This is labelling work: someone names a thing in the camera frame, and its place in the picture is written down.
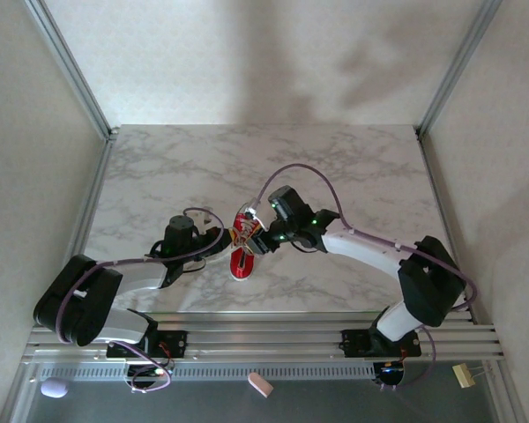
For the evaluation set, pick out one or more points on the red canvas sneaker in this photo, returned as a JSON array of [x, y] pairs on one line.
[[241, 264]]

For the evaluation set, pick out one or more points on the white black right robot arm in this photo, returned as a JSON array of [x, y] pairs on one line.
[[357, 249]]

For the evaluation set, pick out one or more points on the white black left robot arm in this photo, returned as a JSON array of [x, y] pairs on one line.
[[132, 279]]

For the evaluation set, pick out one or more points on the pink eraser block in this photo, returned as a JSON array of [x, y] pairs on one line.
[[261, 385]]

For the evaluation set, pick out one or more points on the lavender rounded object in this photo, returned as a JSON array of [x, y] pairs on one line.
[[54, 388]]

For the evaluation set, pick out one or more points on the tan binder clip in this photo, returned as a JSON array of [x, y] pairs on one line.
[[464, 376]]

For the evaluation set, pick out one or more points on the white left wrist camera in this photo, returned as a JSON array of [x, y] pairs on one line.
[[201, 217]]

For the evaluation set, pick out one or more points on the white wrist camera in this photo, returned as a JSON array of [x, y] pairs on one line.
[[249, 214], [201, 217]]

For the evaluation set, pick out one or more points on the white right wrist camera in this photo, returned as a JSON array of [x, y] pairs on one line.
[[249, 214]]

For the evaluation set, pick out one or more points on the aluminium mounting rail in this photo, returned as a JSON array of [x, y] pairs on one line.
[[269, 339]]

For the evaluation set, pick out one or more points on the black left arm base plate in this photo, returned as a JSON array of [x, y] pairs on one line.
[[176, 343]]

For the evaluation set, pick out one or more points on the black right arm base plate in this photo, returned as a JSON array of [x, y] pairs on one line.
[[357, 343]]

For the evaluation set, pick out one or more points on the aluminium frame post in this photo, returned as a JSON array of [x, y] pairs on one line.
[[70, 66], [458, 66]]

